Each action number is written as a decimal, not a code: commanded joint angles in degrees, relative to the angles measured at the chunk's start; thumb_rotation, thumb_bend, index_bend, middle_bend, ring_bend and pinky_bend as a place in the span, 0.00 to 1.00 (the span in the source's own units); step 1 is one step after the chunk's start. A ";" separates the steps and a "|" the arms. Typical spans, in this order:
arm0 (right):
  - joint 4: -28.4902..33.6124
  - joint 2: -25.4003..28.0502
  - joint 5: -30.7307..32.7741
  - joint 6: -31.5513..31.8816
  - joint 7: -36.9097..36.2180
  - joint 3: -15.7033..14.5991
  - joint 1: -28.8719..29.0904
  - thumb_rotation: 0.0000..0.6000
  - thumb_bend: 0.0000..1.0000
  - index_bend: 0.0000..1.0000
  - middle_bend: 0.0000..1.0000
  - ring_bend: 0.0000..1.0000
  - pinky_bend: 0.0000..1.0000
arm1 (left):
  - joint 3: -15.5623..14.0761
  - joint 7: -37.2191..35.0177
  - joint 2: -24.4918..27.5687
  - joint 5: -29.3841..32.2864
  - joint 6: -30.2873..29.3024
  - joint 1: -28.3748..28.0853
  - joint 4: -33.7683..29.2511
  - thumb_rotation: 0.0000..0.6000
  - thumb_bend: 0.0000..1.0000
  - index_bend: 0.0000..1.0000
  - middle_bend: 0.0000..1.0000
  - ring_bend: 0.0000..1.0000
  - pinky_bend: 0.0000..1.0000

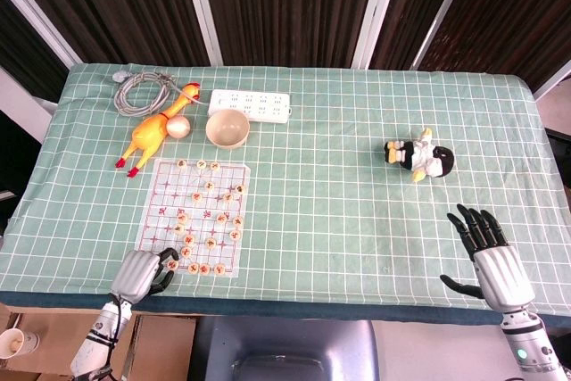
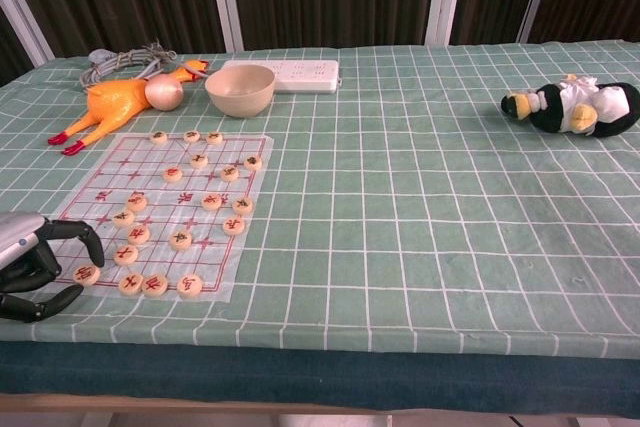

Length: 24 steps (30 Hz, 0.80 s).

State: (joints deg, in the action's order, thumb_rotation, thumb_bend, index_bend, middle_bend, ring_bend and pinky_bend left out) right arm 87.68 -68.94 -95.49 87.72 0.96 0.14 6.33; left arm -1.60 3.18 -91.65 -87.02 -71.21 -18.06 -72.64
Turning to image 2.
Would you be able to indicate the white power strip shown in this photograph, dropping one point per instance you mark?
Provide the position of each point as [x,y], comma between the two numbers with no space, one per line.
[310,74]

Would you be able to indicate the green checked tablecloth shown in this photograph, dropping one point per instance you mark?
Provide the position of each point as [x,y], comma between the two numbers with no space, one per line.
[375,227]

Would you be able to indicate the yellow rubber chicken toy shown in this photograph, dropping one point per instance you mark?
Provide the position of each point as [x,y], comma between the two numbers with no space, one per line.
[112,102]

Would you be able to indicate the wooden xiangqi piece red print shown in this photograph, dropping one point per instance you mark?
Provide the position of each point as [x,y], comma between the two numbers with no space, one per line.
[125,255]
[189,285]
[233,225]
[211,201]
[173,174]
[138,234]
[86,276]
[154,284]
[136,202]
[131,284]

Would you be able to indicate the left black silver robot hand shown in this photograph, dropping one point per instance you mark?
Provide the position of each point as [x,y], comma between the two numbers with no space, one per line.
[20,247]

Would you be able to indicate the beige bowl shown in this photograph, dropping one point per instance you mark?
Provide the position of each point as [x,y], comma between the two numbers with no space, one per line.
[240,97]

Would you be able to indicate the wooden xiangqi piece dark print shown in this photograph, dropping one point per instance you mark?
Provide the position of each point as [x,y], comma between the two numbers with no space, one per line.
[243,205]
[180,240]
[230,174]
[191,136]
[214,137]
[253,162]
[123,218]
[199,161]
[159,137]

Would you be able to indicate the translucent xiangqi board sheet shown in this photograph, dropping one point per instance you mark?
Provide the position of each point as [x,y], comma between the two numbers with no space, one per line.
[155,192]

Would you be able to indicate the pale pink ball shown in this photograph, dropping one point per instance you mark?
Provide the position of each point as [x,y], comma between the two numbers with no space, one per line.
[164,93]

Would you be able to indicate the black white penguin plush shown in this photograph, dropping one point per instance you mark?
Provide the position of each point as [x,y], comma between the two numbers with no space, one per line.
[555,112]

